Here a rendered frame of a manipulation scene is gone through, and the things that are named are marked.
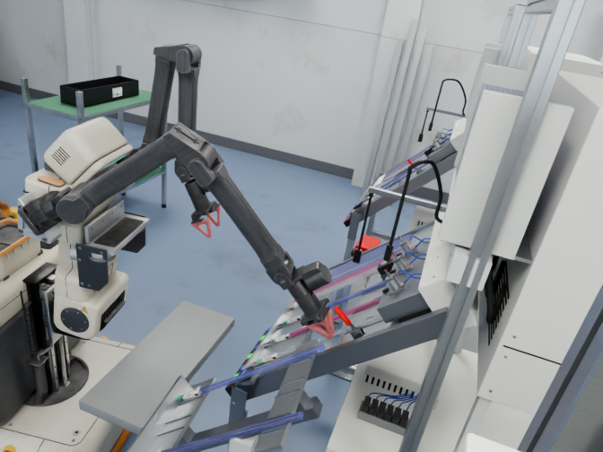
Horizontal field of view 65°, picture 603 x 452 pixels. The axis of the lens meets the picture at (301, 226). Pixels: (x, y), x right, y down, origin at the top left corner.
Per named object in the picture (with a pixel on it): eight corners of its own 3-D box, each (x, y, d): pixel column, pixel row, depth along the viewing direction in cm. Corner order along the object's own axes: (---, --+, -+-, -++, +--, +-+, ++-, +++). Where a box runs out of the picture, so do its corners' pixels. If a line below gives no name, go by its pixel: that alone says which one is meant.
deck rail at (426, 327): (245, 401, 146) (233, 385, 145) (248, 396, 147) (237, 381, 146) (458, 331, 111) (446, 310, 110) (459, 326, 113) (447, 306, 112)
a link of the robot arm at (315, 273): (276, 258, 136) (271, 277, 128) (308, 240, 131) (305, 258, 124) (301, 286, 140) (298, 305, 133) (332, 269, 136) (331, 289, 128)
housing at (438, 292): (446, 334, 115) (416, 288, 113) (457, 249, 157) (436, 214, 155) (477, 325, 111) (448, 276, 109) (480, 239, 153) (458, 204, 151)
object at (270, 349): (246, 389, 146) (240, 381, 146) (313, 285, 203) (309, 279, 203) (292, 373, 137) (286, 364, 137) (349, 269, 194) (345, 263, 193)
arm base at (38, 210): (45, 194, 134) (15, 210, 124) (65, 182, 132) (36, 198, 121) (64, 219, 137) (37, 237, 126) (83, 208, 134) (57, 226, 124)
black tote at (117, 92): (82, 108, 302) (81, 90, 297) (60, 102, 306) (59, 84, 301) (138, 95, 351) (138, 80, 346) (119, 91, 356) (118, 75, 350)
